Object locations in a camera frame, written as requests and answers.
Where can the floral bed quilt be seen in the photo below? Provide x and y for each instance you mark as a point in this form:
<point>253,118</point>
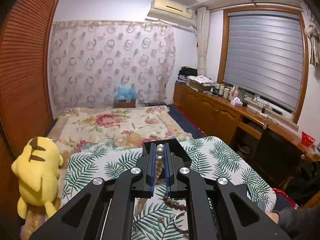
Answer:
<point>126,127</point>

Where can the person forearm grey sleeve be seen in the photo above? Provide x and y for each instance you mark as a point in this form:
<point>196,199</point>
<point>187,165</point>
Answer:
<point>298,223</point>

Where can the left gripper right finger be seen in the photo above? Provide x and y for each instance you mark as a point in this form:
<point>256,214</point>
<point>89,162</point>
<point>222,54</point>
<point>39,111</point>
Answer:
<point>217,209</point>

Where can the palm leaf tablecloth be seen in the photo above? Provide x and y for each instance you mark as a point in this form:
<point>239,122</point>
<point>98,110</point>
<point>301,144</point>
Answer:
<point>210,157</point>

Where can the yellow plush toy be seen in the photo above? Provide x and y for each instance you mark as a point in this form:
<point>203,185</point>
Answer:
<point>38,171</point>

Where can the cream side curtain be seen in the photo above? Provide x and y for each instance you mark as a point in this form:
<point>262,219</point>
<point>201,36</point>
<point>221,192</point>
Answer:
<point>203,30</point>

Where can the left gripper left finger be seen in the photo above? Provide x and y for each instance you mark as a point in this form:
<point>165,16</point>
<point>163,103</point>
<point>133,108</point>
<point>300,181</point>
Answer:
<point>103,209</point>

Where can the black jewelry box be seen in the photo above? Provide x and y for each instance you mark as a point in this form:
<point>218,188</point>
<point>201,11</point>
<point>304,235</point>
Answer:
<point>174,147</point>

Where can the wooden louvered wardrobe door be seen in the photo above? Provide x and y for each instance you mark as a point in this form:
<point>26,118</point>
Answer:
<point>25,104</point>

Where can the wall air conditioner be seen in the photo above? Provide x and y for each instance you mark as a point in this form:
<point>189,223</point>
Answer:
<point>172,12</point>

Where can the blue plush toy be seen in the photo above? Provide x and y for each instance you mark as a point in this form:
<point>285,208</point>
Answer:
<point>126,94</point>

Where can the patterned sheer curtain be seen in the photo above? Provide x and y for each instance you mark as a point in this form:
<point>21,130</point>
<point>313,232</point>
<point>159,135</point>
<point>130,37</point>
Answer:
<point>89,60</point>

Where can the grey window blind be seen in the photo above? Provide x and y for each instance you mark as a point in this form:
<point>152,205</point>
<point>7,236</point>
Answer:
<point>265,55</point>

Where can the stack of folded clothes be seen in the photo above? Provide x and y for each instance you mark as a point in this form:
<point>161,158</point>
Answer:
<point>189,77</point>

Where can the red basket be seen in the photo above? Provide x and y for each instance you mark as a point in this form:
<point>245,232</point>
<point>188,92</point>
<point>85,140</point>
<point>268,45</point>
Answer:
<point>307,140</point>

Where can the pink rabbit figure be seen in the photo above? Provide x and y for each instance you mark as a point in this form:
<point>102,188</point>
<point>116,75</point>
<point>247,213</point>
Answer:
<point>234,97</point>

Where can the wooden sideboard cabinet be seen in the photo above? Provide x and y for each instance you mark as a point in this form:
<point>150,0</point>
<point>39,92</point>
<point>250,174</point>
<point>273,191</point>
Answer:
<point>276,153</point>

